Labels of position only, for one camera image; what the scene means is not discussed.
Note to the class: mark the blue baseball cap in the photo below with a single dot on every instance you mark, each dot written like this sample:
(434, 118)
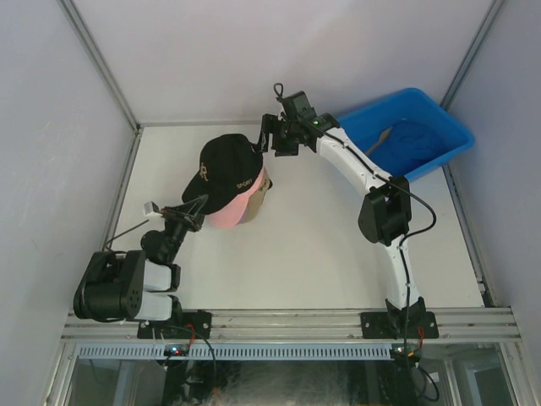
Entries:
(405, 146)

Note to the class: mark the pink baseball cap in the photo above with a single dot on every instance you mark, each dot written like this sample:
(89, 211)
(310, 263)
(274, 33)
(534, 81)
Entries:
(232, 213)

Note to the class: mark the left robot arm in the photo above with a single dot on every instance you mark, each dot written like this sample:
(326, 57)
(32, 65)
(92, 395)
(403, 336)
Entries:
(137, 285)

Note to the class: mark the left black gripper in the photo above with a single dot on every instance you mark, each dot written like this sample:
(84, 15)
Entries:
(195, 208)

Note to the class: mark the black baseball cap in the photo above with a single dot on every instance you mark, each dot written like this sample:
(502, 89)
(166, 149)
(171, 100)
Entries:
(229, 166)

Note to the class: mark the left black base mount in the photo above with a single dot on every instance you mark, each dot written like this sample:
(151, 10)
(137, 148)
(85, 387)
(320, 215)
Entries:
(179, 327)

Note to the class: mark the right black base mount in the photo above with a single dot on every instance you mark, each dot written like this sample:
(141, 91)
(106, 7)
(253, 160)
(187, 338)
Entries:
(384, 325)

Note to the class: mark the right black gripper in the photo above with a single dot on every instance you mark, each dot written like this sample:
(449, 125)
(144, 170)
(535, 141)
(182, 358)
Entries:
(271, 124)

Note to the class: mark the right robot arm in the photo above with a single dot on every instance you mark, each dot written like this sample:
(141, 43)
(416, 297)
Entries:
(386, 210)

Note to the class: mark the blue plastic bin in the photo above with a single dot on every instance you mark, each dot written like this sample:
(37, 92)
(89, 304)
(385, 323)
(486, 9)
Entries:
(364, 124)

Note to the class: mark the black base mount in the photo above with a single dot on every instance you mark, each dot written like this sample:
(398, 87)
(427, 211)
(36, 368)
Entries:
(179, 327)
(384, 325)

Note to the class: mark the perforated cable tray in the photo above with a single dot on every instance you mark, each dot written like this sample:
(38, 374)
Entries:
(237, 351)

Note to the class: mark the aluminium front rail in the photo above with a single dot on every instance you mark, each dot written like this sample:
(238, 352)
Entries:
(451, 325)

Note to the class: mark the tan baseball cap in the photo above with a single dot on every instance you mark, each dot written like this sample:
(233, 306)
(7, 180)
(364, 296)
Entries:
(256, 200)

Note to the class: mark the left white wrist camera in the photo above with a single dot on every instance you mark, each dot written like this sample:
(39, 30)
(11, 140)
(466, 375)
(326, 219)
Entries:
(152, 210)

